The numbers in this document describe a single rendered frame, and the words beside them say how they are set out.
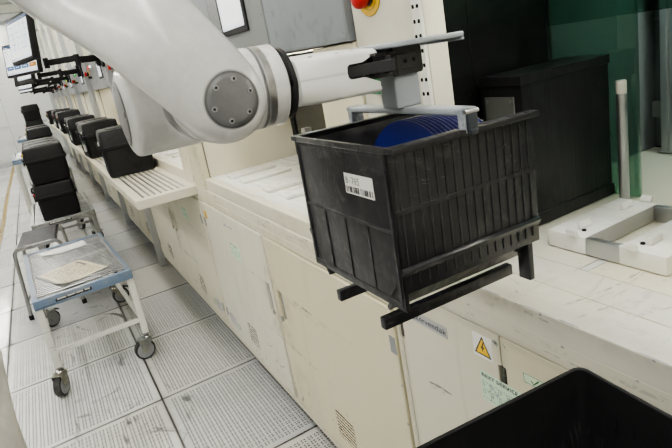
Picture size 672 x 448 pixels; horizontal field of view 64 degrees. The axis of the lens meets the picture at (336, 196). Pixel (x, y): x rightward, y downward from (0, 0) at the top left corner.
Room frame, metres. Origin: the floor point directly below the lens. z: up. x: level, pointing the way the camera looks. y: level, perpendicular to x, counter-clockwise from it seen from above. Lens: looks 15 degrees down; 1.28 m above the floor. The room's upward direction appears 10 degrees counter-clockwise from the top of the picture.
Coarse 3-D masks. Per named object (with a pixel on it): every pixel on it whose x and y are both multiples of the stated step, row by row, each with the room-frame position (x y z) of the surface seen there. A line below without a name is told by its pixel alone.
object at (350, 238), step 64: (512, 128) 0.59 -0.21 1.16; (320, 192) 0.66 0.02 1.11; (384, 192) 0.53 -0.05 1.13; (448, 192) 0.55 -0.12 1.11; (512, 192) 0.59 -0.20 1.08; (320, 256) 0.69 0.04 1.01; (384, 256) 0.54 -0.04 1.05; (448, 256) 0.54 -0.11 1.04; (512, 256) 0.63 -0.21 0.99; (384, 320) 0.56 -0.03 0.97
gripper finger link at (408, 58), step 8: (392, 48) 0.63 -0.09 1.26; (400, 48) 0.63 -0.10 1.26; (408, 48) 0.64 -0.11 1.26; (416, 48) 0.64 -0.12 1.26; (392, 56) 0.60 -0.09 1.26; (400, 56) 0.62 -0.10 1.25; (408, 56) 0.63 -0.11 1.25; (416, 56) 0.63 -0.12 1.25; (400, 64) 0.62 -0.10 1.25; (408, 64) 0.63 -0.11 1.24; (416, 64) 0.63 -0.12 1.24; (384, 72) 0.60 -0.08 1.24; (400, 72) 0.63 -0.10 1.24; (408, 72) 0.64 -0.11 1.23
